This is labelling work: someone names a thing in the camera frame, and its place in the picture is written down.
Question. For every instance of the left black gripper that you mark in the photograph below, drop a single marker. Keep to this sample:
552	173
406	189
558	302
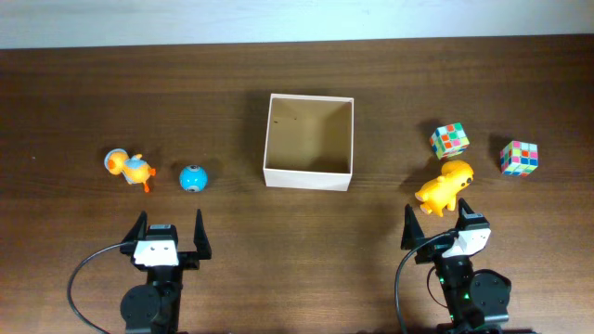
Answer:
191	259

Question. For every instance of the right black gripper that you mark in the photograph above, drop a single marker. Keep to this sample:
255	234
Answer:
430	252

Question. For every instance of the yellow dog toy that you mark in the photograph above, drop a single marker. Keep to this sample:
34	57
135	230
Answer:
441	192

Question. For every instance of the rubiks cube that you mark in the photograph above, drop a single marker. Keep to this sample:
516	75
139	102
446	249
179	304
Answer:
449	140
518	158

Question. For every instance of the yellow duck toy blue cap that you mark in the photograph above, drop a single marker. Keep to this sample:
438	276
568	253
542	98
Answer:
133	168

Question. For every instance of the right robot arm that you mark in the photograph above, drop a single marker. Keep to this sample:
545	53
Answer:
476	300

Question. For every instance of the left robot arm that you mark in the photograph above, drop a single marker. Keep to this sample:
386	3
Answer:
153	307

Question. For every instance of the blue ball toy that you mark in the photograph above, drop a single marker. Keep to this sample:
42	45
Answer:
193	178

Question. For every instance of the beige open cardboard box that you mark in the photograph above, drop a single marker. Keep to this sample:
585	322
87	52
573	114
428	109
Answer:
309	142

